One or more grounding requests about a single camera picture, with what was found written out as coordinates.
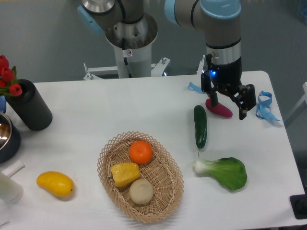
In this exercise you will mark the dark metal pot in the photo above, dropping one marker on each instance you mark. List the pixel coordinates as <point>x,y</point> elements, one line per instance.
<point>10,138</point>

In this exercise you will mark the yellow mango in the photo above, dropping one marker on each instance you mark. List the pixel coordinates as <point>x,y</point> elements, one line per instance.
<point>56,183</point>

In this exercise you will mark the blue ribbon right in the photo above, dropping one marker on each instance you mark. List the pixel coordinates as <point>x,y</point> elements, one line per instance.
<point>263,109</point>

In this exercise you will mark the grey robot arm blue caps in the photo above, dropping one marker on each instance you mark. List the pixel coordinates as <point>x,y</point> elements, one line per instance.
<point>218,19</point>

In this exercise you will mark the beige round bun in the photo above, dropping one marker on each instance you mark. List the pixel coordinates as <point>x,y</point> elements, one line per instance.
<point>141,191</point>

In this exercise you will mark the black cylindrical vase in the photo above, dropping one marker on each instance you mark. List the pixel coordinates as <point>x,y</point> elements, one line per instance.
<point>31,107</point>

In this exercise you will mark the orange fruit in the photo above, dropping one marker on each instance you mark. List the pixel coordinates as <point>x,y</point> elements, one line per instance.
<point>140,152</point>

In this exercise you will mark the magenta sweet potato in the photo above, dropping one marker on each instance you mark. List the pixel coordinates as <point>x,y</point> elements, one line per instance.
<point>219,109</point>

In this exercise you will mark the black device table edge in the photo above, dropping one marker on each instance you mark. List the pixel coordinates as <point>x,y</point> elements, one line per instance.
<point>299,206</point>

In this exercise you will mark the dark green cucumber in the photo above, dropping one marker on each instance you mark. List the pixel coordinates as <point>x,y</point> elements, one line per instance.
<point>201,127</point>

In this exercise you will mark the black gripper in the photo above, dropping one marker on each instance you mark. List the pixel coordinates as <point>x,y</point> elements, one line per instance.
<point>226,79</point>

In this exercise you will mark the red tulip bouquet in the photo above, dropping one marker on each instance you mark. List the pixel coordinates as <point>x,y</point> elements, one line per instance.
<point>9,85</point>

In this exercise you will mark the white paper slip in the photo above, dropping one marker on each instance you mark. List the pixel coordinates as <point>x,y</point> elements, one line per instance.
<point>10,168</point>

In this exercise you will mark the green bok choy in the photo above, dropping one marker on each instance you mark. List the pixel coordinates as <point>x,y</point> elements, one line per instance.
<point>229,172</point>

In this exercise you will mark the white cylinder tube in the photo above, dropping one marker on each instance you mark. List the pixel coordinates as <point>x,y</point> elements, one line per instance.
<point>10,191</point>

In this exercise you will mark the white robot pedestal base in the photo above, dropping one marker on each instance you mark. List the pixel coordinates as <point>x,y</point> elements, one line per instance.
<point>132,44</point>

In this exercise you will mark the woven wicker basket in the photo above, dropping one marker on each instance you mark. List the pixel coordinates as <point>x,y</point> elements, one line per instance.
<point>161,171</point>

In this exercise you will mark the blue ribbon strip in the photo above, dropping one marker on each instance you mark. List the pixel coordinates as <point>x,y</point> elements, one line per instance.
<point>193,87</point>

